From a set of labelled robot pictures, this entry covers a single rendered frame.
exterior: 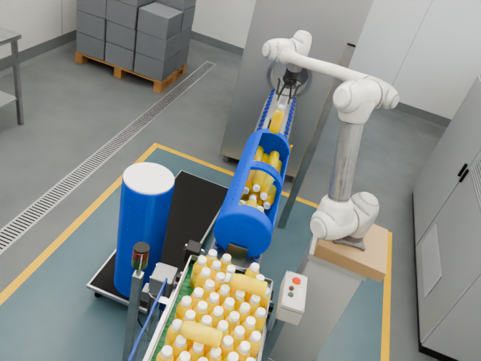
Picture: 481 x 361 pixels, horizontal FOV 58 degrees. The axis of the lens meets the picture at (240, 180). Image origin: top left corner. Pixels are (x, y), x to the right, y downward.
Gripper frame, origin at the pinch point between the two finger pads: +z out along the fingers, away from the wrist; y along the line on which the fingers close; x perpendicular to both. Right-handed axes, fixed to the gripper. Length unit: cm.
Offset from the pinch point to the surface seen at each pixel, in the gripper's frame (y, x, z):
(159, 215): 47, 56, 60
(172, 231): 51, -6, 132
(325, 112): -33, -66, 28
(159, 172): 55, 41, 43
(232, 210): 8, 75, 26
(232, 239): 5, 77, 42
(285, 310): -26, 111, 40
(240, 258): -2, 81, 49
